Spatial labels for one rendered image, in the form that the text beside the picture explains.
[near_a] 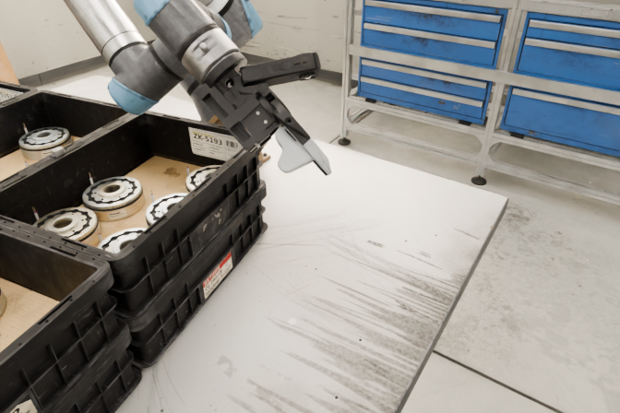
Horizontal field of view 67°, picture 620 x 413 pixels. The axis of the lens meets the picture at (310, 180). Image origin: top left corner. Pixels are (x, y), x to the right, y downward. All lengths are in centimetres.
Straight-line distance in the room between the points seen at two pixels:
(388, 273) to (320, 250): 15
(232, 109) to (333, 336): 41
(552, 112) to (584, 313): 91
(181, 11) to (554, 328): 165
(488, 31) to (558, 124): 54
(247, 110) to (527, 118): 194
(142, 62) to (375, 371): 61
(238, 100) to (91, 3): 33
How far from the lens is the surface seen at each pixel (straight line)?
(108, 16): 87
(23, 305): 79
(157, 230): 68
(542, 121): 245
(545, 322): 196
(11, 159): 120
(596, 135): 244
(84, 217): 87
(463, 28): 241
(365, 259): 95
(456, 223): 109
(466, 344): 178
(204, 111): 115
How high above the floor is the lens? 133
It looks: 32 degrees down
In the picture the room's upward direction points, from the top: straight up
